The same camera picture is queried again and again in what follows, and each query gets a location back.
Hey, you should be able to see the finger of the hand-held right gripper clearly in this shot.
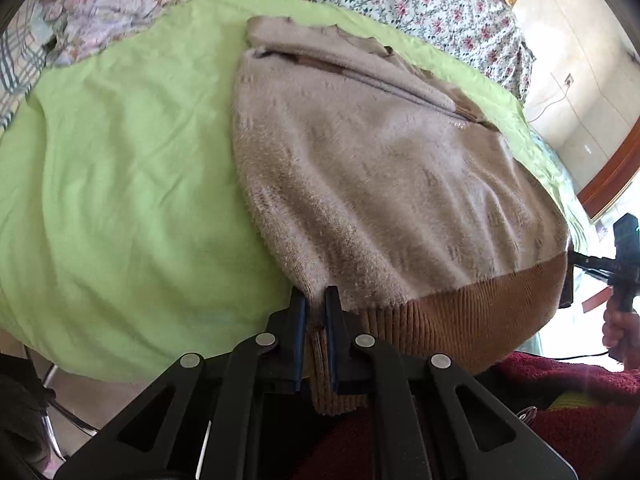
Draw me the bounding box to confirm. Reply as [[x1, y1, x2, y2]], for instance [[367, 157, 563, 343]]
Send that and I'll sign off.
[[559, 249, 621, 310]]

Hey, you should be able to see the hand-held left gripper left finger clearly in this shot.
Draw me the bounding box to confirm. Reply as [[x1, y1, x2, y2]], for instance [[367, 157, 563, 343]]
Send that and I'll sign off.
[[52, 287, 308, 480]]

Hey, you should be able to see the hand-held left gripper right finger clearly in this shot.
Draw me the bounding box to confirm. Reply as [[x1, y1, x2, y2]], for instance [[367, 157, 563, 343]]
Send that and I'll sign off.
[[325, 286, 577, 480]]

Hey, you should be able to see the beige knit sweater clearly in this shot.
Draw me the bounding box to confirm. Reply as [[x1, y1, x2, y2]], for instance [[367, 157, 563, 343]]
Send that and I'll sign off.
[[231, 15, 571, 416]]

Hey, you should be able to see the person's right hand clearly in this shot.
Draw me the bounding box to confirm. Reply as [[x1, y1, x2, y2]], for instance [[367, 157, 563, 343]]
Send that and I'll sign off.
[[601, 300, 640, 362]]

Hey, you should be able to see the person's red fleece garment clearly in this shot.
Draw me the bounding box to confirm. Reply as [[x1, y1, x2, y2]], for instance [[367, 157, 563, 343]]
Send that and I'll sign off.
[[295, 352, 640, 480]]

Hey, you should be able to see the light green bed sheet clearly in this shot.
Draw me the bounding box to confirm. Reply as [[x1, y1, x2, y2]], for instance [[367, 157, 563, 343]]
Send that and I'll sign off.
[[0, 0, 596, 383]]

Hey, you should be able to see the dark cloth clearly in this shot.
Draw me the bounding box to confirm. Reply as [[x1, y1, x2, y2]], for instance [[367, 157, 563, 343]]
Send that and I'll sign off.
[[0, 355, 56, 466]]

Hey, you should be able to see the small-flower print bedspread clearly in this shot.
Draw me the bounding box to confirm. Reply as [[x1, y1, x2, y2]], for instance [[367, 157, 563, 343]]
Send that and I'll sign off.
[[210, 0, 538, 106]]

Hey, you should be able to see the large-flower print pillow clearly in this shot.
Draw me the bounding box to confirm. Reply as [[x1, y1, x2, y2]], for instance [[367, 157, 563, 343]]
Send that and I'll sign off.
[[37, 0, 216, 68]]

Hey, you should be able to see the plaid quilt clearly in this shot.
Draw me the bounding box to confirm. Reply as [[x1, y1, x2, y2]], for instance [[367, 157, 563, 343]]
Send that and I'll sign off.
[[0, 0, 56, 131]]

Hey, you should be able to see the brown wooden frame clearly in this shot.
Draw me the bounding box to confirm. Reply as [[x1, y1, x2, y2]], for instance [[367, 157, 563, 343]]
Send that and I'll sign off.
[[577, 130, 640, 223]]

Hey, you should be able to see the black cable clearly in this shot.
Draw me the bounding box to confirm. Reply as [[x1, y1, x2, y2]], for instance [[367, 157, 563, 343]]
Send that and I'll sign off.
[[552, 351, 615, 362]]

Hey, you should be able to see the metal chair frame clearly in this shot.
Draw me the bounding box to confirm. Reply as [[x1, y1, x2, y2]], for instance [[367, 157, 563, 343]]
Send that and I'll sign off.
[[30, 360, 101, 461]]

